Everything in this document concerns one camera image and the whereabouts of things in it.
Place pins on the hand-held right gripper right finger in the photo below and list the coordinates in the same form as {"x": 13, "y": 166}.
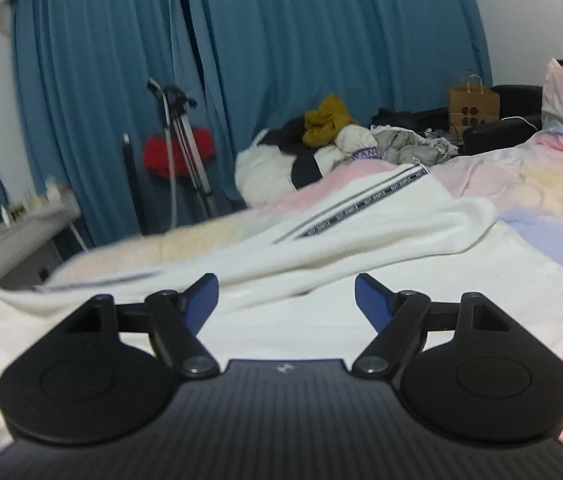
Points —
{"x": 374, "y": 300}

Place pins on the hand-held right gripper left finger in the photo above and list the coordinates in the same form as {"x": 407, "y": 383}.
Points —
{"x": 204, "y": 300}

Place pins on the white pants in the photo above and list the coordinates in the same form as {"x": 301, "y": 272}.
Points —
{"x": 386, "y": 220}

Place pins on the dark clothes heap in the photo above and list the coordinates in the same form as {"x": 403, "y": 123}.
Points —
{"x": 406, "y": 117}

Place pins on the black flat panel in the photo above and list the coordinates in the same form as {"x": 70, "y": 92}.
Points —
{"x": 134, "y": 185}

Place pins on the white and black jacket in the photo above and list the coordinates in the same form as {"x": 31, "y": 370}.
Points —
{"x": 261, "y": 175}

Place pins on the red cloth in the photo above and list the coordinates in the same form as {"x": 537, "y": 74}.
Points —
{"x": 156, "y": 157}

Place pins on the garment steamer stand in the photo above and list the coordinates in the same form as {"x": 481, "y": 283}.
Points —
{"x": 189, "y": 150}

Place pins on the grey garment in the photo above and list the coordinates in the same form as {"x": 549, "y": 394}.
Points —
{"x": 411, "y": 147}

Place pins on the black garment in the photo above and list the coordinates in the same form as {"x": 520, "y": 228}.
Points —
{"x": 286, "y": 135}

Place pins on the mustard yellow garment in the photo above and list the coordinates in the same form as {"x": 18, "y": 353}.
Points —
{"x": 326, "y": 120}

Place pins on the white dressing table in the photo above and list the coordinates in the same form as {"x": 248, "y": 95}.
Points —
{"x": 16, "y": 245}

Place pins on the pastel duvet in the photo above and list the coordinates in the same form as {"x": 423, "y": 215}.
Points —
{"x": 536, "y": 180}

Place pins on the black armchair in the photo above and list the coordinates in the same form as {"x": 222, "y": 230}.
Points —
{"x": 511, "y": 132}

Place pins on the brown paper bag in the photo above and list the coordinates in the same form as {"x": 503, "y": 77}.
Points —
{"x": 474, "y": 107}

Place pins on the blue curtain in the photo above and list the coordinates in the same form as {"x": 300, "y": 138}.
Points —
{"x": 336, "y": 35}
{"x": 101, "y": 85}

